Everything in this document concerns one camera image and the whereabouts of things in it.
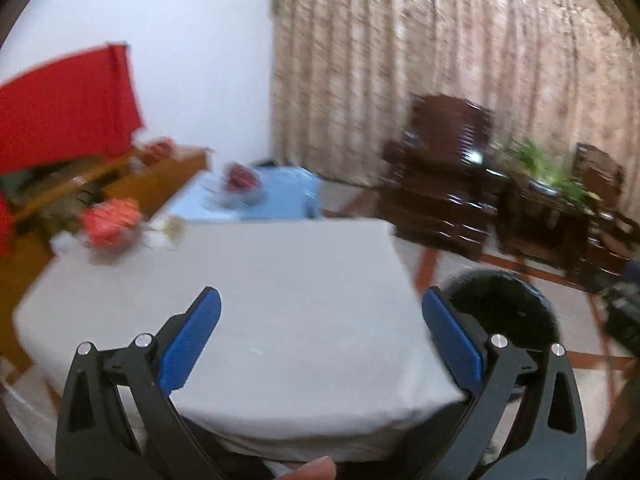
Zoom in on person's left hand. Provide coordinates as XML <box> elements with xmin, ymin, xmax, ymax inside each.
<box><xmin>287</xmin><ymin>456</ymin><xmax>337</xmax><ymax>480</ymax></box>

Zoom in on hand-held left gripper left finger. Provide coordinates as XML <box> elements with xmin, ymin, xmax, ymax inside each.
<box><xmin>55</xmin><ymin>286</ymin><xmax>222</xmax><ymax>480</ymax></box>

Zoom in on glass fruit bowl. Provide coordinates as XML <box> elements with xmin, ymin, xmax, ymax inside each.
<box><xmin>210</xmin><ymin>172</ymin><xmax>266</xmax><ymax>209</ymax></box>

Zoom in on white and gold tissue box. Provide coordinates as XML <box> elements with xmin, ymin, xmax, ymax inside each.
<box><xmin>142</xmin><ymin>215</ymin><xmax>188</xmax><ymax>251</ymax></box>

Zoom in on light wooden cabinet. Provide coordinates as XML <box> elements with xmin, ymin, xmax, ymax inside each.
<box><xmin>0</xmin><ymin>146</ymin><xmax>213</xmax><ymax>376</ymax></box>

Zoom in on potted green plant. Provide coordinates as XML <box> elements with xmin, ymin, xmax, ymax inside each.
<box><xmin>502</xmin><ymin>140</ymin><xmax>588</xmax><ymax>201</ymax></box>

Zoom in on red candy packets in dish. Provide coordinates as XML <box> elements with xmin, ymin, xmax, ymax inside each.
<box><xmin>80</xmin><ymin>197</ymin><xmax>143</xmax><ymax>248</ymax></box>

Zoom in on small white box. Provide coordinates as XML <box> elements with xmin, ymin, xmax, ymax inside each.
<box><xmin>50</xmin><ymin>232</ymin><xmax>83</xmax><ymax>256</ymax></box>

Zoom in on dark wooden side table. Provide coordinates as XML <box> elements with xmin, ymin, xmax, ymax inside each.
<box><xmin>497</xmin><ymin>180</ymin><xmax>596</xmax><ymax>273</ymax></box>

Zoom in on patterned beige curtain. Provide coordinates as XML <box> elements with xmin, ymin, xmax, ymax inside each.
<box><xmin>270</xmin><ymin>0</ymin><xmax>640</xmax><ymax>196</ymax></box>

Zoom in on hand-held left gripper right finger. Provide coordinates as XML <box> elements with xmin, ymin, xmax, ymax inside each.
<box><xmin>421</xmin><ymin>286</ymin><xmax>588</xmax><ymax>480</ymax></box>

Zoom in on light blue tablecloth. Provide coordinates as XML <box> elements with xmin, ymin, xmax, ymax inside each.
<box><xmin>167</xmin><ymin>165</ymin><xmax>323</xmax><ymax>223</ymax></box>

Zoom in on dark wooden armchair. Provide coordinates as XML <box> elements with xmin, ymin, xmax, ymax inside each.
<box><xmin>570</xmin><ymin>142</ymin><xmax>640</xmax><ymax>286</ymax></box>
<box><xmin>382</xmin><ymin>94</ymin><xmax>501</xmax><ymax>261</ymax></box>

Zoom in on black trash bin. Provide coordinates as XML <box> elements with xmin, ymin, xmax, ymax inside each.
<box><xmin>442</xmin><ymin>269</ymin><xmax>561</xmax><ymax>401</ymax></box>

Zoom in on red cloth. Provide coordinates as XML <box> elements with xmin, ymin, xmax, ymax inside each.
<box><xmin>0</xmin><ymin>43</ymin><xmax>146</xmax><ymax>258</ymax></box>

